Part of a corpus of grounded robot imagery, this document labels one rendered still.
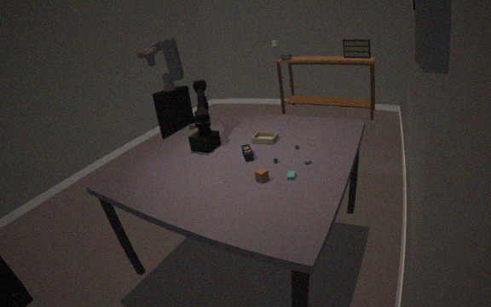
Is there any orange-brown cube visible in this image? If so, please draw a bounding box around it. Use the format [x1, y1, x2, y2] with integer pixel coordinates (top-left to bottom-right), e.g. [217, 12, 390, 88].
[255, 168, 269, 182]

